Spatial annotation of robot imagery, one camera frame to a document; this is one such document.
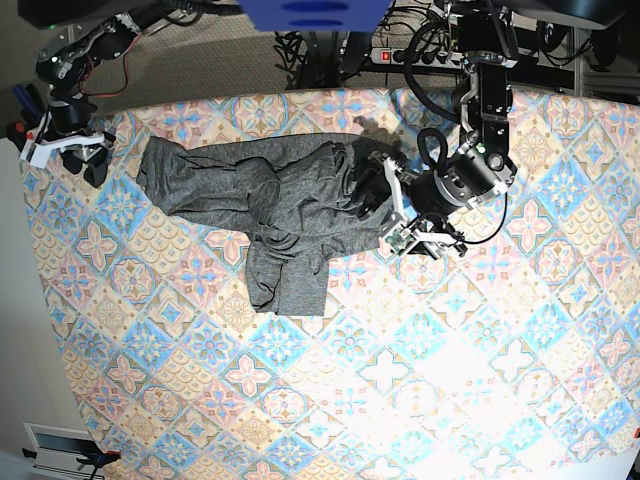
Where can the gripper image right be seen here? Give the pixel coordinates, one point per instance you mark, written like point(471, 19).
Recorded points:
point(418, 222)

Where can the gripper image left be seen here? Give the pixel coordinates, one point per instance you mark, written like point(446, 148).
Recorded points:
point(65, 129)

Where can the grey t-shirt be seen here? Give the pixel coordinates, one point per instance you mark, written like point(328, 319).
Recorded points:
point(292, 196)

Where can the red black clamp left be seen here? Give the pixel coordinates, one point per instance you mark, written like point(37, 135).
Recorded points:
point(20, 134)

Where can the white power strip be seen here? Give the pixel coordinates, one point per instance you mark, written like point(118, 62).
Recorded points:
point(435, 58)

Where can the patterned tile tablecloth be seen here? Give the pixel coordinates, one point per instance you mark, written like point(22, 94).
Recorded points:
point(520, 357)

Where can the black clamp bottom left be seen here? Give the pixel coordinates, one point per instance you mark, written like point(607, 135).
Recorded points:
point(95, 460)

